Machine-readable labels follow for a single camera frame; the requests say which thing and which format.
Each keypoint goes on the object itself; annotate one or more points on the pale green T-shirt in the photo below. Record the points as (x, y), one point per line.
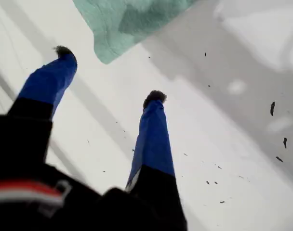
(112, 31)

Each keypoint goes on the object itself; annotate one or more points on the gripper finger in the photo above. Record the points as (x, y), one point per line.
(50, 81)
(153, 144)

